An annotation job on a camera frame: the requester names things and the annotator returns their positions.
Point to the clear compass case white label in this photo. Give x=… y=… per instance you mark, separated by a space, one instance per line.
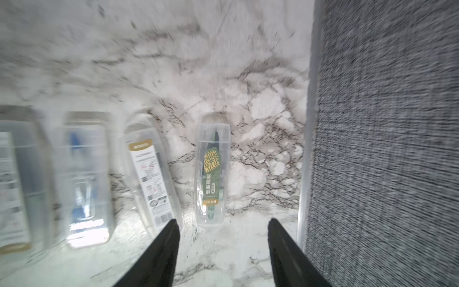
x=148 y=175

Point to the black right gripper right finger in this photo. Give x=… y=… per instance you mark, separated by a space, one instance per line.
x=291 y=267

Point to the clear compass case blue compass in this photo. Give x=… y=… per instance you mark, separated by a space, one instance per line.
x=84 y=178

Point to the clear compass case green label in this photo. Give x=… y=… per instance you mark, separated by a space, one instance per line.
x=211 y=173

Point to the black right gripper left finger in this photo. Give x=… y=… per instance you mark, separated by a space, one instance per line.
x=156 y=266

